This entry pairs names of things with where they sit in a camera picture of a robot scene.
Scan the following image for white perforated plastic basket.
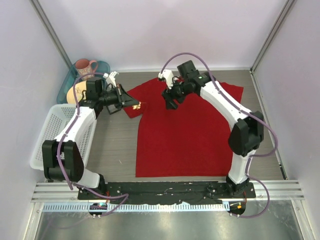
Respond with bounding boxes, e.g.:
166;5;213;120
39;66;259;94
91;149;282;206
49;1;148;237
29;103;97;171

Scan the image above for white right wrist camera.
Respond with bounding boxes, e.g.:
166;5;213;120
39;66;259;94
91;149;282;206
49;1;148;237
158;69;174;89

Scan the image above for pink floral mug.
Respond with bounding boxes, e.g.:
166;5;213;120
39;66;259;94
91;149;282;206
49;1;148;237
74;58;99;81

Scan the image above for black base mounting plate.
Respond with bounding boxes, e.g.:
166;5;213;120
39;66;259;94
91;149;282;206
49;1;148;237
93;181;256;205

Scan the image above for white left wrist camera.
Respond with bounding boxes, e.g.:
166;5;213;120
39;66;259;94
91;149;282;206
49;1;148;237
103;71;119;87

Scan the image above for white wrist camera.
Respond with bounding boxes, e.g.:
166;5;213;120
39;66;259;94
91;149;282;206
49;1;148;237
158;69;174;89
103;71;119;87

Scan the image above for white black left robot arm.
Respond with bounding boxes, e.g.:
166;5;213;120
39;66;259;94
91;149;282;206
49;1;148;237
42;76;139;200

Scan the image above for white slotted cable duct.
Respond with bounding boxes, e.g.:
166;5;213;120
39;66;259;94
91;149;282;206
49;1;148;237
42;201;230;213

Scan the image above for right aluminium corner post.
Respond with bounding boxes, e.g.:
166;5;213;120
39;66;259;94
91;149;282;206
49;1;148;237
250;0;297;75

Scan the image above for aluminium extrusion rail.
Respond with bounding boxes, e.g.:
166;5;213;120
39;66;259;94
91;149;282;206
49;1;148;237
31;180;305;202

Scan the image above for left aluminium corner post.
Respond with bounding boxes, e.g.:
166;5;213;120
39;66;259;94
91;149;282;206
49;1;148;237
29;0;72;69

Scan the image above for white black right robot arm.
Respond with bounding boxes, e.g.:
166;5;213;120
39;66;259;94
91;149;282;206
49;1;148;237
158;60;264;198

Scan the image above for red t-shirt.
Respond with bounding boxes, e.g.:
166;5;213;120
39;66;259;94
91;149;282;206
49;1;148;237
125;79;233;178

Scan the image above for teal plastic tray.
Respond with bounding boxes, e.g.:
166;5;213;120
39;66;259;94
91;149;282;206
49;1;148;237
56;60;111;104

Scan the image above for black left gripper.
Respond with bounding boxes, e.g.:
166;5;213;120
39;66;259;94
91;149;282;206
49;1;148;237
98;83;139;110

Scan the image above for aluminium corner post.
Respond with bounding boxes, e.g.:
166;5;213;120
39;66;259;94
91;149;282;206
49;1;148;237
29;0;72;69
250;0;297;75

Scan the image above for red gold maple leaf brooch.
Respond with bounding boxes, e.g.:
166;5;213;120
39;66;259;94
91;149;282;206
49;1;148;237
132;102;142;110

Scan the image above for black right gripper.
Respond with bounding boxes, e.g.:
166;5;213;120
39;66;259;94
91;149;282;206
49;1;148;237
160;77;190;111

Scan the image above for yellow floral plate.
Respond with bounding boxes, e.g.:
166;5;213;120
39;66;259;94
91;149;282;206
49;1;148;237
66;80;87;104

